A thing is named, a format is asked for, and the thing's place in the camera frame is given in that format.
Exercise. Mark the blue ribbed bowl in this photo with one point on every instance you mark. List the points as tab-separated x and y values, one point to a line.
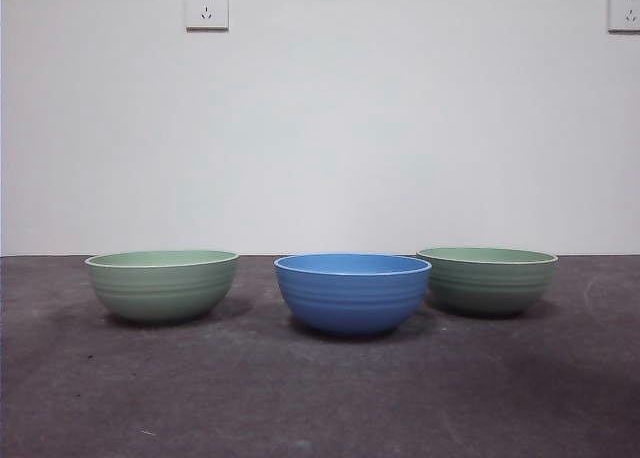
352	300

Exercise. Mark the green ribbed bowl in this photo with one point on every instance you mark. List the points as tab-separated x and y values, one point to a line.
492	285
162	290

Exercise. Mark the white wall socket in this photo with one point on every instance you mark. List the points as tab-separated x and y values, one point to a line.
625	10
207	7

